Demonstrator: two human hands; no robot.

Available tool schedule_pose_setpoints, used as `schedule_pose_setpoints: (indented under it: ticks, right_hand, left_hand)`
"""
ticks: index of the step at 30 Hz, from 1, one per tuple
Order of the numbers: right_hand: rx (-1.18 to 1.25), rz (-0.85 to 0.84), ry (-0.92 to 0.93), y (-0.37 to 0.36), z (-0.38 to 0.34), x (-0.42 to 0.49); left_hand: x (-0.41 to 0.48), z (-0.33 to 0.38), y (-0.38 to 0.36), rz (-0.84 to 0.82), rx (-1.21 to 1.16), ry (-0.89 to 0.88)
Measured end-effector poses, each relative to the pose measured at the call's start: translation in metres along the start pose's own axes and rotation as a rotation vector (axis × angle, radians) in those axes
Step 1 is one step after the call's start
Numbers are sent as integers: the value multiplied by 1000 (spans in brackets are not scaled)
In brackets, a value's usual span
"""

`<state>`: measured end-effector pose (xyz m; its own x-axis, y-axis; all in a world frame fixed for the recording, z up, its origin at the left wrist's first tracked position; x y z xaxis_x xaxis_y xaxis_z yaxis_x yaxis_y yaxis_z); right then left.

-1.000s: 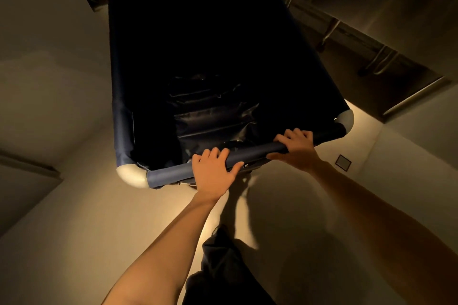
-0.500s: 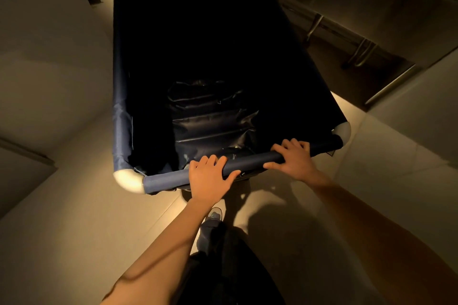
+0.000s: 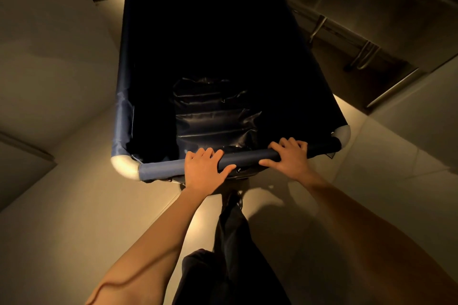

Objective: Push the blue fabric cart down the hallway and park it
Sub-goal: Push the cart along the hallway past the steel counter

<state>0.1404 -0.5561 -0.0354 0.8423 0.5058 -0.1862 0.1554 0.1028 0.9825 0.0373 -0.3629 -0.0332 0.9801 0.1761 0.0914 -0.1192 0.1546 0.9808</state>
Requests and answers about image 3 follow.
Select person's right hand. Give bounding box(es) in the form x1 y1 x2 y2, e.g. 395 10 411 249
258 137 312 183

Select person's dark trousers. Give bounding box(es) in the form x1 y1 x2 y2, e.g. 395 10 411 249
172 187 292 305

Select person's right forearm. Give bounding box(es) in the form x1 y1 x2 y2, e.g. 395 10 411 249
296 172 458 305

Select person's left hand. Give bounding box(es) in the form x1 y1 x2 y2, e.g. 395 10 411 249
184 148 237 197

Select blue fabric laundry cart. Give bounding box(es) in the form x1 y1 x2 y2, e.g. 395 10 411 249
110 0 351 184

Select person's left forearm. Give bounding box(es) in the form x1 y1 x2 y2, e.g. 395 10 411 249
84 188 210 305

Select stainless steel counter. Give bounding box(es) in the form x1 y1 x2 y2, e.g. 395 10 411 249
286 0 458 110

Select black plastic bag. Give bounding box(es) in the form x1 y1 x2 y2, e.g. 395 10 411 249
172 77 263 153

